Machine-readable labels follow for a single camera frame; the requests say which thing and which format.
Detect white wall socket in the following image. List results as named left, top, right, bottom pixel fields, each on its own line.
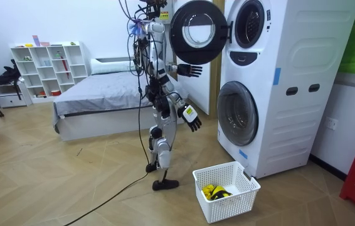
left=324, top=116, right=339, bottom=131

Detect white cube shelf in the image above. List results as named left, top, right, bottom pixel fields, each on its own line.
left=9, top=41, right=89, bottom=104

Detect white washing machine tower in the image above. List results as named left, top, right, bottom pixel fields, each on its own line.
left=216, top=0, right=355, bottom=179

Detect white pillow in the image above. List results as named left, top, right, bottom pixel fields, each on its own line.
left=90, top=58, right=136, bottom=75

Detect robot legs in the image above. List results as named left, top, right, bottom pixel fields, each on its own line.
left=145, top=105, right=180, bottom=191

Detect black bag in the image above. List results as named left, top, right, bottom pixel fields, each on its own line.
left=0, top=59, right=23, bottom=100

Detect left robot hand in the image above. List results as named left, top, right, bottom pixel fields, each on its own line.
left=176, top=63, right=203, bottom=78

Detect black floor cable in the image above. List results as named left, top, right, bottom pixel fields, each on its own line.
left=63, top=70, right=152, bottom=226

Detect yellow and black cloth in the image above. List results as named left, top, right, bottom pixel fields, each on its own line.
left=201, top=184, right=233, bottom=202

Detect red stick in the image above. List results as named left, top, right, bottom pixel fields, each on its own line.
left=60, top=56, right=70, bottom=79

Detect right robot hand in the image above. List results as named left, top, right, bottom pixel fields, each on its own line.
left=177, top=104, right=203, bottom=132

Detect white plastic laundry basket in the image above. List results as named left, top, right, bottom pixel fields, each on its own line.
left=192, top=161, right=262, bottom=224

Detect small white drawer cabinet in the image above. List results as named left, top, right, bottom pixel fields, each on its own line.
left=0, top=82, right=33, bottom=109

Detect grey bed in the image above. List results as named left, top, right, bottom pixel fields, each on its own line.
left=51, top=57, right=189, bottom=142

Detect robot body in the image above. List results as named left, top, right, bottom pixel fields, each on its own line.
left=132, top=0, right=169, bottom=119

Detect cable bundle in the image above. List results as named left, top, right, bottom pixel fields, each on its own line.
left=117, top=0, right=153, bottom=38

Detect open round washer door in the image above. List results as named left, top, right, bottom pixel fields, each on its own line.
left=169, top=0, right=233, bottom=66

